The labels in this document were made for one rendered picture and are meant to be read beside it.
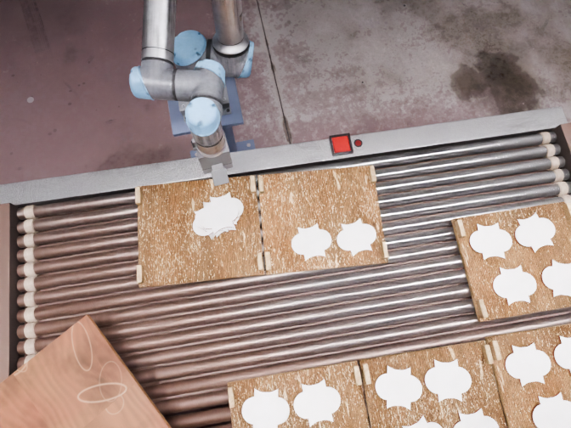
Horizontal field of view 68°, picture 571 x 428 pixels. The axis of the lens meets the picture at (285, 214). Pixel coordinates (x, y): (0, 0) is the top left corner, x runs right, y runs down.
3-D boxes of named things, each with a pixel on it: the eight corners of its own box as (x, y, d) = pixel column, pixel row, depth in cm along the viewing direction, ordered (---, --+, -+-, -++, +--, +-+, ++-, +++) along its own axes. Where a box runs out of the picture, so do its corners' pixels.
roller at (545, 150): (24, 222, 149) (15, 219, 145) (551, 145, 161) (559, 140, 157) (24, 236, 148) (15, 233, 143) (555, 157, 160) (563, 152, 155)
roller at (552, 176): (24, 250, 147) (15, 248, 142) (559, 170, 159) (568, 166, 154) (24, 264, 146) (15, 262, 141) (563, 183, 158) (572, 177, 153)
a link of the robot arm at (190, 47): (178, 53, 149) (169, 25, 136) (217, 55, 149) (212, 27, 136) (174, 82, 145) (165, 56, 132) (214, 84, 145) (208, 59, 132)
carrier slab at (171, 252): (138, 187, 149) (136, 186, 147) (255, 176, 151) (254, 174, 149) (140, 288, 140) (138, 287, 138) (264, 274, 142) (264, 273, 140)
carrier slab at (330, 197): (257, 177, 151) (257, 175, 149) (371, 166, 153) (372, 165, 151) (266, 275, 142) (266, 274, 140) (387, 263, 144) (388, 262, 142)
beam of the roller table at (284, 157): (8, 189, 154) (-2, 184, 149) (551, 113, 167) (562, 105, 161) (8, 211, 152) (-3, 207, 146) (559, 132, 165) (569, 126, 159)
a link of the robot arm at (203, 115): (220, 93, 96) (217, 126, 94) (225, 118, 107) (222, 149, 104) (185, 92, 96) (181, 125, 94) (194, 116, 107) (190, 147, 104)
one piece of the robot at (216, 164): (197, 171, 105) (207, 194, 120) (233, 163, 106) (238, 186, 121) (187, 129, 108) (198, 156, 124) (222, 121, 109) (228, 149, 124)
